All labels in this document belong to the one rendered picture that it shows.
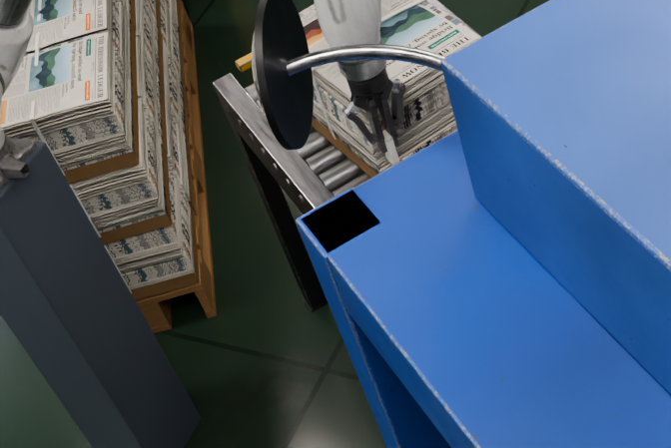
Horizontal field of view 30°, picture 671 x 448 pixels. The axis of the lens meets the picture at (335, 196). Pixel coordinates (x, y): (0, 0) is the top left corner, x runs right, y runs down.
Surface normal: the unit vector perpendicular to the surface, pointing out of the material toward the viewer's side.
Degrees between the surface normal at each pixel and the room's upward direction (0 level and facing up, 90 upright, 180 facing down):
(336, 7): 82
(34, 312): 90
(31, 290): 90
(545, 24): 0
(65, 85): 1
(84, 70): 0
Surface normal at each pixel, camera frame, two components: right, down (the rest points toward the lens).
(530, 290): -0.26, -0.70
